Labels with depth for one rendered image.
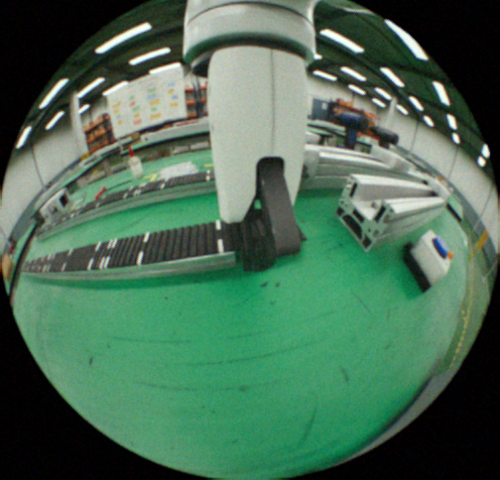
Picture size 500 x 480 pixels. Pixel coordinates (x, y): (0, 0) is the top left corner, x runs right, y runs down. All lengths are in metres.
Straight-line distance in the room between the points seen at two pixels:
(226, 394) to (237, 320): 0.08
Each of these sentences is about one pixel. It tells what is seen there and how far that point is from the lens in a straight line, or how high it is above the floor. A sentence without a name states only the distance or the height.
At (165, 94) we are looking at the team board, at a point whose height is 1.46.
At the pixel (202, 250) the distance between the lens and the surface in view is 0.16.
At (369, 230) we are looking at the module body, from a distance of 0.26.
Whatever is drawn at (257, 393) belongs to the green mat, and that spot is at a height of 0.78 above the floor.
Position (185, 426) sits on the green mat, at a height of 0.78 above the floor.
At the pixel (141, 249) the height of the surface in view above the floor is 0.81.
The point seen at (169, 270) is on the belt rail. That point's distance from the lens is 0.19.
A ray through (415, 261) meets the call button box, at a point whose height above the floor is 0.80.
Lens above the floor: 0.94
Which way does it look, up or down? 45 degrees down
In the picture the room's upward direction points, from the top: straight up
